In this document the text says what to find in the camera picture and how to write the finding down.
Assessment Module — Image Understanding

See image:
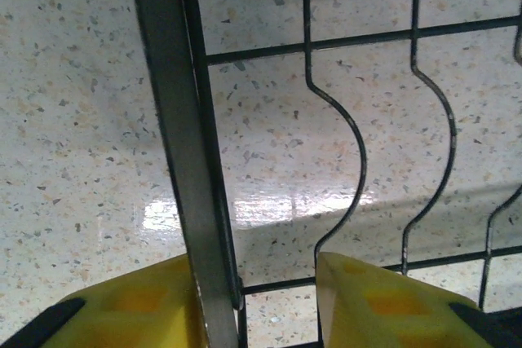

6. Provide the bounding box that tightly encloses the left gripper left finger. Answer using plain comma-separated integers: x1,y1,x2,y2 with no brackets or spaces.
0,253,210,348

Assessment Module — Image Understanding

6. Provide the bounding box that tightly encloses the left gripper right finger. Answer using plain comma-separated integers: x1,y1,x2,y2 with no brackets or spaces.
316,251,522,348

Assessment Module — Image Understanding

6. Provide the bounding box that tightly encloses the black wire dish rack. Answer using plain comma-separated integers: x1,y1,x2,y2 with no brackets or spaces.
126,0,522,348

